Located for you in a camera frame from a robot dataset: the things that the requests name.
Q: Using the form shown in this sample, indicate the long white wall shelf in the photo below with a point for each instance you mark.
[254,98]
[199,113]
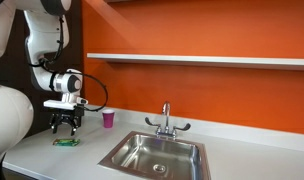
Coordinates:
[198,60]

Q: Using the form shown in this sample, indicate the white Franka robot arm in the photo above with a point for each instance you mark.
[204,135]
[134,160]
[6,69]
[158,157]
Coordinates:
[8,116]

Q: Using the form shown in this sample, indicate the stainless steel sink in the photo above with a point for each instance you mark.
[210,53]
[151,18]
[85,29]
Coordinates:
[155,155]

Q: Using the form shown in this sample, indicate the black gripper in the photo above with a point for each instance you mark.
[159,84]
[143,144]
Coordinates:
[67,115]

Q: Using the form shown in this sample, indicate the purple plastic cup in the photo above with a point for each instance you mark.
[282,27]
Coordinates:
[108,120]

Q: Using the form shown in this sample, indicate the green granola bar snack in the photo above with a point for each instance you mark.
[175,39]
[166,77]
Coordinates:
[66,142]

